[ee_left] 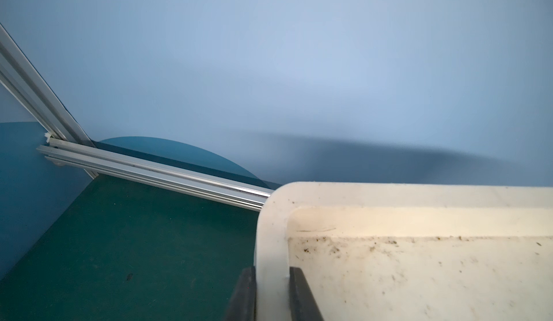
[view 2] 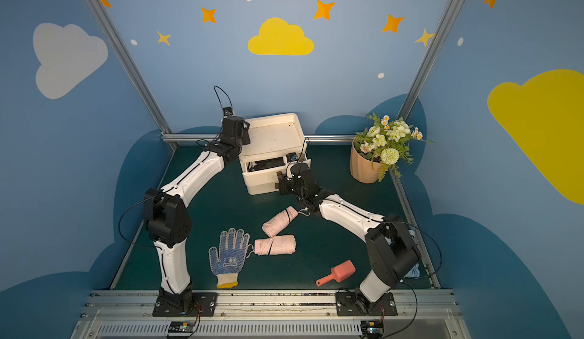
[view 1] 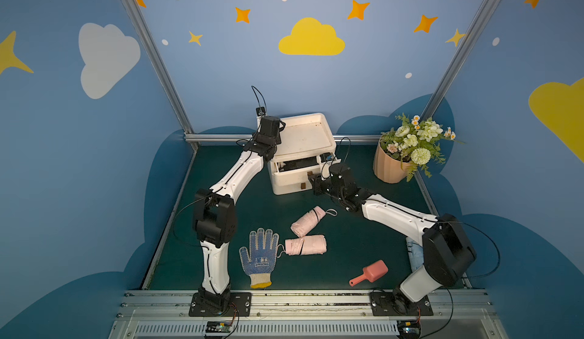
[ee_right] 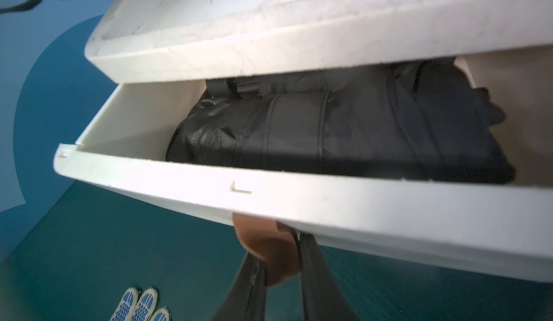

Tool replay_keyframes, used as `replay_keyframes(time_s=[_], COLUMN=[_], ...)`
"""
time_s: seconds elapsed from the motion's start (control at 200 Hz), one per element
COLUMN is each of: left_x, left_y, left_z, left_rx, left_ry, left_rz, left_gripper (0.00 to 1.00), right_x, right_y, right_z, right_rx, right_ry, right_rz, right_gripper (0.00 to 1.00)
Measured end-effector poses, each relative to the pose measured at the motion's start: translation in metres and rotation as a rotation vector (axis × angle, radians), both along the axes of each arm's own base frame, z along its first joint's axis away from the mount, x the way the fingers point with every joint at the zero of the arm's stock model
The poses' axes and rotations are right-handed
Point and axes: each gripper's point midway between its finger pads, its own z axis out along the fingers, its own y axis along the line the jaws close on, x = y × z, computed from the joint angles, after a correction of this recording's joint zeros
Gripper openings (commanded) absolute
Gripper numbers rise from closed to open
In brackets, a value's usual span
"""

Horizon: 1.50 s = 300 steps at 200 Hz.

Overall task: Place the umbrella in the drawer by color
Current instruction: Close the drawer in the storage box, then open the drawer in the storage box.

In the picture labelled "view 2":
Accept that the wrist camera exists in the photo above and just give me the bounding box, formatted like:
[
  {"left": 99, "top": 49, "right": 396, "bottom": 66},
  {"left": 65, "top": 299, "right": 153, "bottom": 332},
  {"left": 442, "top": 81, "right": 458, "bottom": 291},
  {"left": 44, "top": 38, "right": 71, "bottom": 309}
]
[
  {"left": 286, "top": 153, "right": 300, "bottom": 163},
  {"left": 223, "top": 107, "right": 234, "bottom": 118}
]

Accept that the pink folded umbrella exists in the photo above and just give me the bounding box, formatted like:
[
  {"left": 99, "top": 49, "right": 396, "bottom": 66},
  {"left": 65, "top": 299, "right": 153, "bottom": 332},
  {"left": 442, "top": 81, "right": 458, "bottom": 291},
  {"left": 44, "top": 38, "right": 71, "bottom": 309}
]
[
  {"left": 246, "top": 235, "right": 297, "bottom": 257},
  {"left": 262, "top": 206, "right": 310, "bottom": 237}
]

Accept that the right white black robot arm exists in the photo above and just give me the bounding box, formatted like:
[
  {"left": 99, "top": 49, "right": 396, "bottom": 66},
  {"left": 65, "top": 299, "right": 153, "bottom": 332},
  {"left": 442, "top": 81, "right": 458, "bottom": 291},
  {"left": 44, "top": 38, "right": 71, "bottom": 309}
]
[{"left": 278, "top": 163, "right": 421, "bottom": 311}]

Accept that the pink folded umbrella lower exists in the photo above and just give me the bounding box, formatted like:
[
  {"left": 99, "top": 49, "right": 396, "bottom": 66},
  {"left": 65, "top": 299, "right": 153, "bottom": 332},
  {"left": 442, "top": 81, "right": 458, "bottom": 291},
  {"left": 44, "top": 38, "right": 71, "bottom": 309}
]
[{"left": 246, "top": 235, "right": 297, "bottom": 257}]

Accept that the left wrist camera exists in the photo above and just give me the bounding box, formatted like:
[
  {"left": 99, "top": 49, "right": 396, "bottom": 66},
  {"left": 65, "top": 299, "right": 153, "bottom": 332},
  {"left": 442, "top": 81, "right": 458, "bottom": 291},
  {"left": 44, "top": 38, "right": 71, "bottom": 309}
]
[{"left": 223, "top": 107, "right": 234, "bottom": 118}]

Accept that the black umbrella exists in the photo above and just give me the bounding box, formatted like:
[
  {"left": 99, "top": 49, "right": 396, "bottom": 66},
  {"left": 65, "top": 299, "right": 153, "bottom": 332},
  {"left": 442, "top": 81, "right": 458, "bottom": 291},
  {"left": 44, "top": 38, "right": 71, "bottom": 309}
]
[{"left": 249, "top": 157, "right": 285, "bottom": 172}]

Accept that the peach pot with flowers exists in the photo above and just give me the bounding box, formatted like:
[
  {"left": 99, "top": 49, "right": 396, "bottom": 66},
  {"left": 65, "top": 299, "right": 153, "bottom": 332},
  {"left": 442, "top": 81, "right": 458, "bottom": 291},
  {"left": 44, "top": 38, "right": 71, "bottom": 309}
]
[{"left": 350, "top": 114, "right": 425, "bottom": 184}]

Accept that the light blue umbrella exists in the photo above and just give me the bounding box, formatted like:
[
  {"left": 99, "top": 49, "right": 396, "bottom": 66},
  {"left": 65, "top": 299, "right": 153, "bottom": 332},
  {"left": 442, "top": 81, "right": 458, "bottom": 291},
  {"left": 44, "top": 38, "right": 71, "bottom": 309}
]
[{"left": 405, "top": 229, "right": 421, "bottom": 278}]

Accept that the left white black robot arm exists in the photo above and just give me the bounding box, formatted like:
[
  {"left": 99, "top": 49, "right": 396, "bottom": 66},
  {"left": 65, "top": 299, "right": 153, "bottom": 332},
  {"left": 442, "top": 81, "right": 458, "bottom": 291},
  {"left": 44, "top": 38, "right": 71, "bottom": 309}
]
[{"left": 144, "top": 115, "right": 250, "bottom": 312}]

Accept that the aluminium front rail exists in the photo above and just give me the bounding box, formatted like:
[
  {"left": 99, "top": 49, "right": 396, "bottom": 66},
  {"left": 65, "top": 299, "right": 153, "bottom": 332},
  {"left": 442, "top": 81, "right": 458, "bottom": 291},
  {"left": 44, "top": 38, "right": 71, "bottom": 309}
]
[{"left": 72, "top": 290, "right": 471, "bottom": 338}]

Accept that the pink plastic scoop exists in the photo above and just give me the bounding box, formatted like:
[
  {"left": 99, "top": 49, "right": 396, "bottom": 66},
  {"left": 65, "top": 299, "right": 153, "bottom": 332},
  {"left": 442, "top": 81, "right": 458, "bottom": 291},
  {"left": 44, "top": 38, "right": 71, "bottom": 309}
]
[{"left": 316, "top": 260, "right": 356, "bottom": 287}]

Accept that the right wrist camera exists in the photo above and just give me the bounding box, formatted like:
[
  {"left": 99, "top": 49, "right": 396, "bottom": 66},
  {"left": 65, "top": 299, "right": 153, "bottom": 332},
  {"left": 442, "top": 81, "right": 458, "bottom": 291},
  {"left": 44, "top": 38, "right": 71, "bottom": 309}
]
[{"left": 286, "top": 153, "right": 300, "bottom": 163}]

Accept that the blue dotted work glove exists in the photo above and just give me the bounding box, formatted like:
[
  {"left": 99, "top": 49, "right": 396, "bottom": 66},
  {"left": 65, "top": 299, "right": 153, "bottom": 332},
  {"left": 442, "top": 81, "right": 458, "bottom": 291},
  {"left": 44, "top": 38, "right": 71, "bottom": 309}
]
[{"left": 208, "top": 228, "right": 249, "bottom": 289}]

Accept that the white three-drawer cabinet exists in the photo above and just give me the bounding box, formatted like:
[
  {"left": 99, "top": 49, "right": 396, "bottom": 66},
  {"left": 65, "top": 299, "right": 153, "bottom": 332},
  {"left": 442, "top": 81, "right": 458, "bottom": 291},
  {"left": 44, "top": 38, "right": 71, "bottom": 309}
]
[{"left": 239, "top": 113, "right": 311, "bottom": 195}]

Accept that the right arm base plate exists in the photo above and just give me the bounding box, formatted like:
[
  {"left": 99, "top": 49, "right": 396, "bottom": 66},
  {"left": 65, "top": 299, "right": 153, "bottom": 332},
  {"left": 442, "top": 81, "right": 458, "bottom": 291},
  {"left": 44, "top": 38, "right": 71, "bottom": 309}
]
[{"left": 335, "top": 290, "right": 398, "bottom": 317}]

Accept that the pink folded umbrella upper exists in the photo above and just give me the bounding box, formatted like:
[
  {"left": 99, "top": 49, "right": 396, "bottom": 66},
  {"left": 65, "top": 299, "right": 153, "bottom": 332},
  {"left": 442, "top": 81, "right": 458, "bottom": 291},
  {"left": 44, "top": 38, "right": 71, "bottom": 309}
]
[{"left": 262, "top": 206, "right": 310, "bottom": 237}]

